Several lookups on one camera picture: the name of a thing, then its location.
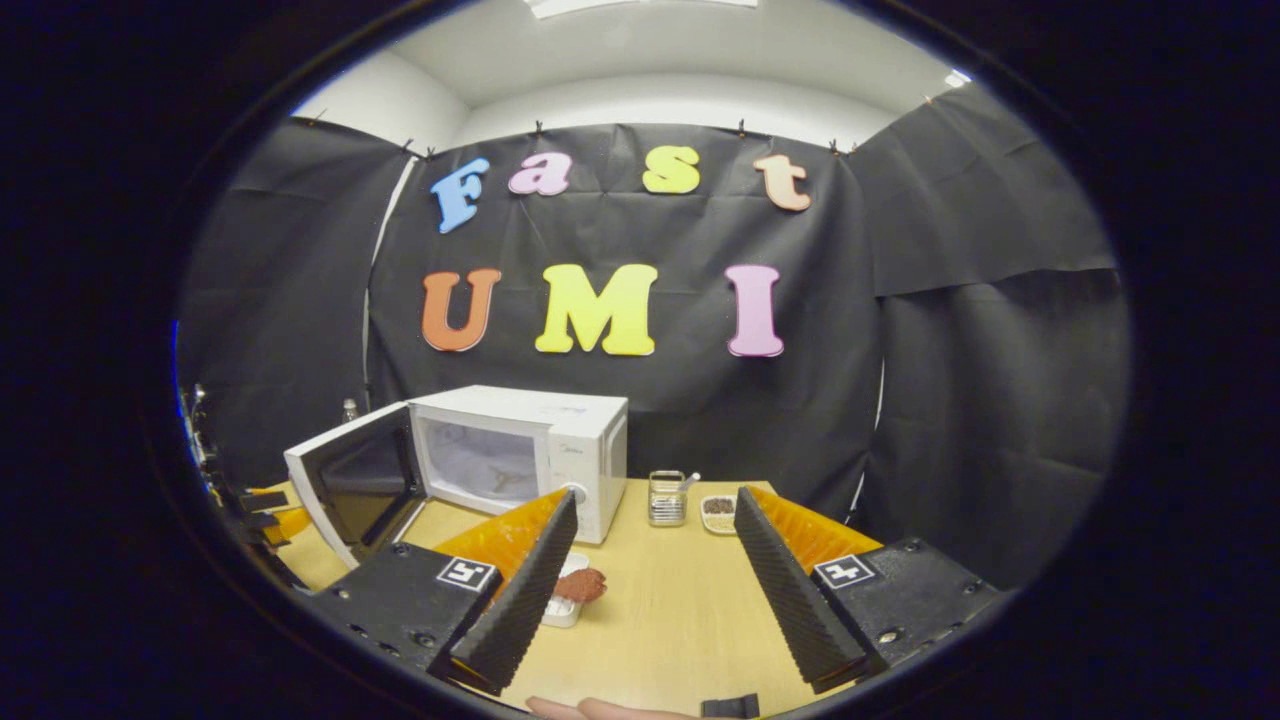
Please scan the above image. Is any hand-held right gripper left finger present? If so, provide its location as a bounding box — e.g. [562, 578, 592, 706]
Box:
[288, 488, 582, 698]

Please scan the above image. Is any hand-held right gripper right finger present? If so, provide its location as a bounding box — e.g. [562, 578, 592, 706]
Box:
[732, 485, 1003, 695]

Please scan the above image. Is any brown meat piece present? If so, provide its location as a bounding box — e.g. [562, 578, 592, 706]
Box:
[553, 567, 608, 604]

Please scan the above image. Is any white microwave oven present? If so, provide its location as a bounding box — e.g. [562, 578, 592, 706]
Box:
[285, 385, 629, 569]

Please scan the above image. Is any white rectangular tray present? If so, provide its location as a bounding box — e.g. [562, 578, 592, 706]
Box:
[540, 553, 591, 629]

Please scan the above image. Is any metal mesh container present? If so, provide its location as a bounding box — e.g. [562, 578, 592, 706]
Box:
[648, 470, 688, 528]

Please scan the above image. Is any black backdrop cloth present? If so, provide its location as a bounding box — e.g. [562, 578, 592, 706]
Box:
[178, 85, 1131, 591]

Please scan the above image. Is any long ceiling light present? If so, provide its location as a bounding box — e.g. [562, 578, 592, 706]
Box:
[528, 0, 759, 19]

